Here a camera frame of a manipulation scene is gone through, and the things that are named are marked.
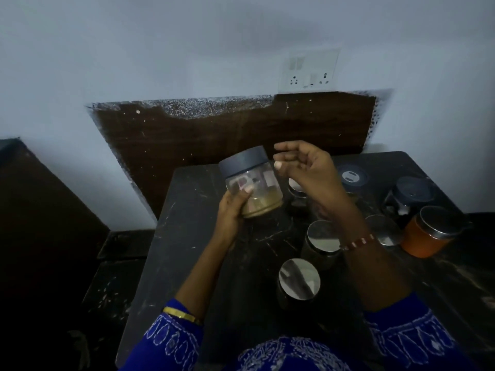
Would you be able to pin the grey-lid coriander powder jar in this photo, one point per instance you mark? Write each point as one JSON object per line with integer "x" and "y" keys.
{"x": 243, "y": 162}

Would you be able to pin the person's left forearm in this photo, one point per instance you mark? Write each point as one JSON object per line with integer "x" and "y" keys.
{"x": 201, "y": 278}

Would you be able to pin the gold bangle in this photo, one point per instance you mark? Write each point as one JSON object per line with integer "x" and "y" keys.
{"x": 181, "y": 313}

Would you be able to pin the person's left hand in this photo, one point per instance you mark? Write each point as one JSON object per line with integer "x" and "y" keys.
{"x": 228, "y": 220}

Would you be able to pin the steel-lid cinnamon jar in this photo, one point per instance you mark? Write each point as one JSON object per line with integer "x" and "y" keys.
{"x": 298, "y": 280}

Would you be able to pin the black pepper jar grey lid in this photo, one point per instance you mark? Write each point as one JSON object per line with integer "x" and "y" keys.
{"x": 410, "y": 195}

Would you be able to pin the white wall socket plate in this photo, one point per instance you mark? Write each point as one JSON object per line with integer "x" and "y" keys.
{"x": 309, "y": 71}

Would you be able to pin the steel-lid brown pods spice jar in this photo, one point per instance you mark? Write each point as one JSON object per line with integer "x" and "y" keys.
{"x": 321, "y": 239}

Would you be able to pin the person's right hand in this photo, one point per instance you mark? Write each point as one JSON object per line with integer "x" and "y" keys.
{"x": 313, "y": 173}

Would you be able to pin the red chilli powder jar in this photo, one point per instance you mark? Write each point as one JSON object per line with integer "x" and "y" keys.
{"x": 429, "y": 235}

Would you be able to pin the person's right forearm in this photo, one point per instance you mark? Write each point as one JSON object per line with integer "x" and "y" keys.
{"x": 371, "y": 274}

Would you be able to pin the black pepper jar steel lid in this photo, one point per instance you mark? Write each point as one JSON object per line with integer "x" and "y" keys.
{"x": 296, "y": 187}

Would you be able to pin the garam masala jar grey lid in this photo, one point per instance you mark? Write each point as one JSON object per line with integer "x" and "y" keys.
{"x": 352, "y": 177}

